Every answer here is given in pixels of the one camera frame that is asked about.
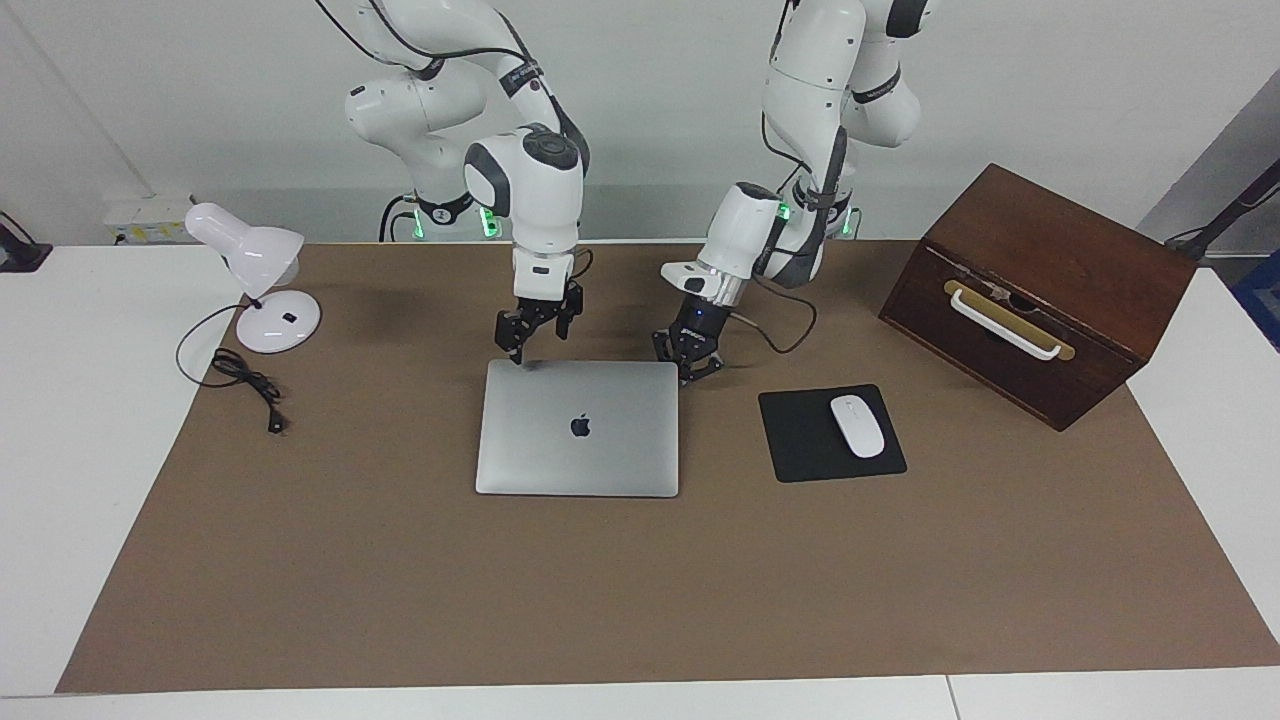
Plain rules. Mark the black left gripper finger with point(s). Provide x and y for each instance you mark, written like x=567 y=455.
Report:
x=705 y=365
x=670 y=347

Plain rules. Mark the white computer mouse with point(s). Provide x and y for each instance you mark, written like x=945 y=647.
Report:
x=858 y=428

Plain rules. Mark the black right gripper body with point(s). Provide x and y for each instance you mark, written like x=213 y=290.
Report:
x=542 y=310

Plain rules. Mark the dark wooden box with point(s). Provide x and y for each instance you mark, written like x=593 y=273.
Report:
x=1100 y=300

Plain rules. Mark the black clamp mount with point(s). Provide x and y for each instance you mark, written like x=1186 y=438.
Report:
x=20 y=255

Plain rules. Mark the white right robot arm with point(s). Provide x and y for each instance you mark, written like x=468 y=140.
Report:
x=540 y=200

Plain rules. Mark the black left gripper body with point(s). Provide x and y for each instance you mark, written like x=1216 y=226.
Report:
x=703 y=325

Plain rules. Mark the black mouse pad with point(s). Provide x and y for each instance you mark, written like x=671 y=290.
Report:
x=800 y=440

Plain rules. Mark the silver laptop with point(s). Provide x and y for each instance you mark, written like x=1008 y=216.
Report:
x=560 y=450

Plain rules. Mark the black stand pole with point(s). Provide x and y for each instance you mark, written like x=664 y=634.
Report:
x=1240 y=205

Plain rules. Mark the white power strip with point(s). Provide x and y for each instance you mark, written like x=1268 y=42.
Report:
x=140 y=215

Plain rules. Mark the brown table mat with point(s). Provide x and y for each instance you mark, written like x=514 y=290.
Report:
x=640 y=580

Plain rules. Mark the blue crate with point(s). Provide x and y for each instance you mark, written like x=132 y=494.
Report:
x=1265 y=300

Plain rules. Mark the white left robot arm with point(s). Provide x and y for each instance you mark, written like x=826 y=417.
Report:
x=830 y=60

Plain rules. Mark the white desk lamp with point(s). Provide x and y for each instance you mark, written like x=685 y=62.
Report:
x=255 y=250

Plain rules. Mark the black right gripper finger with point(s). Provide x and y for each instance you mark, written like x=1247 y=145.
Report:
x=570 y=315
x=512 y=335

